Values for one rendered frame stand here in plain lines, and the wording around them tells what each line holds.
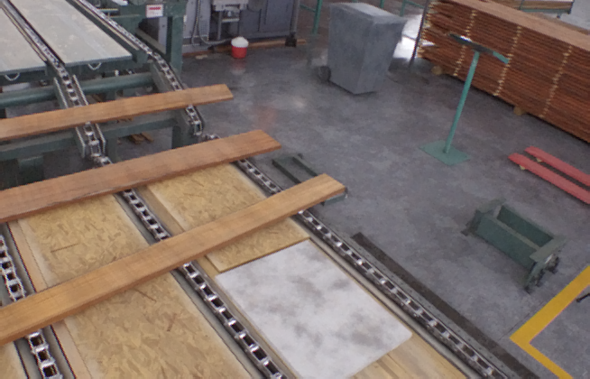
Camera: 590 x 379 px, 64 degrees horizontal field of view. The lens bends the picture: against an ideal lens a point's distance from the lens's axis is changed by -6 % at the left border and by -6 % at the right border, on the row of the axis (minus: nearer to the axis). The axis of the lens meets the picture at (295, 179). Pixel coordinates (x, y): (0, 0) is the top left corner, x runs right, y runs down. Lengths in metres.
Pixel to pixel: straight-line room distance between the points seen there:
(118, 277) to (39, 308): 0.29
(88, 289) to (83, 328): 0.14
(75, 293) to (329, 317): 0.89
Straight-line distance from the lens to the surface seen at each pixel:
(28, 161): 2.87
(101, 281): 1.87
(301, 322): 1.82
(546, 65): 6.82
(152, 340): 1.73
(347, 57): 6.03
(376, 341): 1.84
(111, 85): 3.26
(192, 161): 2.53
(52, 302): 1.83
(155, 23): 6.44
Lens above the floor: 2.17
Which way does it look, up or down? 31 degrees down
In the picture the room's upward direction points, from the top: 10 degrees clockwise
